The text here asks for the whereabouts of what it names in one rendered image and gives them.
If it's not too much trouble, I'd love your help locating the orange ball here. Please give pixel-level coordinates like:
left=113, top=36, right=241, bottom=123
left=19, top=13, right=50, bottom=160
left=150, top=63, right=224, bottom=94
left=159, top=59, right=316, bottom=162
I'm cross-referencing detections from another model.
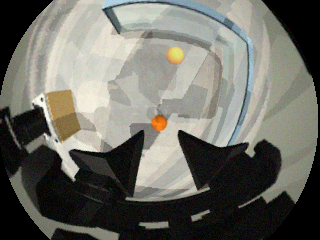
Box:
left=152, top=115, right=168, bottom=131

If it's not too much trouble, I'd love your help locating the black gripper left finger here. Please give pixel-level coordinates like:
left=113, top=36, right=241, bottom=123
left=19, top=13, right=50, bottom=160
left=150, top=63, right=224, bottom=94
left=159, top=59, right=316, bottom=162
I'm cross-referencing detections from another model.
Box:
left=68, top=131, right=144, bottom=199

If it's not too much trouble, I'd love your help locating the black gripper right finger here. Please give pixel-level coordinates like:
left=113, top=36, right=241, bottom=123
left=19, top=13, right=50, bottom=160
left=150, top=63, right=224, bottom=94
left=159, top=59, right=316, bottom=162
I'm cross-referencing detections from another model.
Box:
left=177, top=131, right=249, bottom=191

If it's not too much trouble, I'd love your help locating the translucent yellow ball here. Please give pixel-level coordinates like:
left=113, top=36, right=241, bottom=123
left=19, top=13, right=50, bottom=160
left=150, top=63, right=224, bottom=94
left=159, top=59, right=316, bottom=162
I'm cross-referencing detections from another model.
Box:
left=165, top=47, right=184, bottom=65

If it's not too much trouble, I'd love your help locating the clear l-shaped low wall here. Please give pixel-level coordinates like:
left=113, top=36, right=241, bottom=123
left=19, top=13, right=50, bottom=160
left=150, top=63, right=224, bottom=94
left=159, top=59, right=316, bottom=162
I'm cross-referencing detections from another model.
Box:
left=105, top=3, right=248, bottom=148
left=101, top=0, right=255, bottom=147

